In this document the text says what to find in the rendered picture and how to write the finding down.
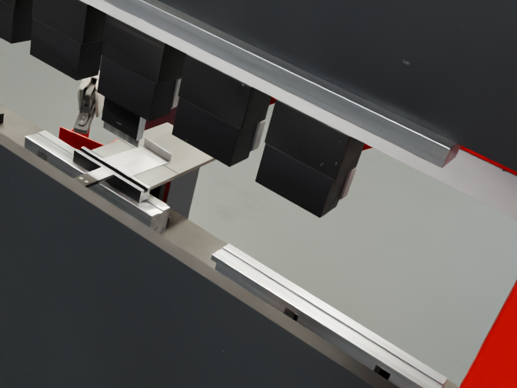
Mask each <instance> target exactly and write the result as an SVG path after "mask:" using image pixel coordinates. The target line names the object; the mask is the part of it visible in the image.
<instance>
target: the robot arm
mask: <svg viewBox="0 0 517 388"><path fill-rule="evenodd" d="M99 73H100V71H99V72H98V75H96V76H92V77H90V78H86V79H83V80H82V82H81V84H80V86H79V88H78V110H79V113H81V114H78V116H77V118H76V120H75V124H74V126H73V128H74V132H79V133H82V134H88V131H89V128H90V125H91V124H92V120H93V118H94V115H95V116H96V118H97V117H99V116H100V114H101V112H102V109H103V105H104V100H105V97H104V96H103V95H101V94H99V93H97V90H98V79H99Z"/></svg>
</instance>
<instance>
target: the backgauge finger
mask: <svg viewBox="0 0 517 388"><path fill-rule="evenodd" d="M113 175H114V174H112V173H111V172H109V171H108V170H106V169H104V168H102V167H101V168H99V169H96V170H93V171H91V172H87V173H86V174H83V175H81V176H78V177H75V178H74V180H76V181H77V182H79V183H81V184H82V185H83V186H85V187H87V188H88V187H91V186H93V185H96V184H98V183H100V182H103V181H105V180H107V179H110V178H112V177H113Z"/></svg>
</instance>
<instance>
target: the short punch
mask: <svg viewBox="0 0 517 388"><path fill-rule="evenodd" d="M102 121H104V125H103V128H104V129H106V130H108V131H109V132H111V133H113V134H114V135H116V136H118V137H119V138H121V139H123V140H125V141H126V142H128V143H130V144H131V145H133V146H135V147H136V148H138V145H139V140H140V139H142V138H143V134H144V130H145V121H146V120H145V119H143V118H142V117H140V116H138V115H136V114H135V113H133V112H131V111H129V110H127V109H126V108H124V107H122V106H120V105H119V104H117V103H115V102H113V101H112V100H110V99H108V98H106V97H105V100H104V105H103V110H102Z"/></svg>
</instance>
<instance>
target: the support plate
mask: <svg viewBox="0 0 517 388"><path fill-rule="evenodd" d="M172 129H173V125H171V124H169V123H164V124H162V125H158V126H156V127H154V128H151V129H147V130H145V131H144V134H143V138H142V139H140V140H139V145H138V147H139V146H143V145H144V141H145V138H147V139H149V140H151V141H152V142H154V143H155V144H157V145H158V146H160V147H162V148H163V149H165V150H166V151H168V152H170V153H171V154H172V157H171V161H170V162H169V163H166V164H164V165H165V166H167V167H169V168H170V169H172V170H174V171H176V172H177V173H179V174H177V173H175V172H173V171H172V170H170V169H168V168H166V167H165V166H158V167H155V168H154V169H150V170H148V171H145V172H142V173H139V174H137V175H134V177H135V178H137V179H139V180H141V181H142V182H144V183H145V184H147V185H149V186H151V188H150V190H152V189H154V188H156V187H159V186H161V185H163V184H165V183H167V182H170V181H172V180H173V179H176V178H178V177H180V176H183V175H184V174H186V173H188V172H191V171H193V170H195V169H197V168H199V167H202V166H204V165H206V164H208V163H210V162H213V161H215V160H216V159H214V158H212V157H211V156H209V155H207V154H205V153H204V152H202V151H200V150H198V149H197V148H195V147H193V146H192V145H189V144H188V143H186V142H184V141H182V140H181V139H179V138H177V137H175V136H173V135H172ZM122 140H123V139H122ZM123 141H124V142H126V141H125V140H123ZM123 141H121V140H118V141H115V142H112V143H109V144H107V145H104V146H101V147H98V148H97V149H93V150H92V151H93V152H94V153H96V154H97V155H99V156H101V157H102V158H106V157H109V156H113V155H115V154H118V153H120V152H124V151H127V150H130V149H131V148H132V146H133V145H131V144H130V143H128V142H127V143H128V144H129V145H127V144H126V143H124V142H123ZM130 145H131V146H130ZM133 147H135V146H133ZM135 148H136V147H135Z"/></svg>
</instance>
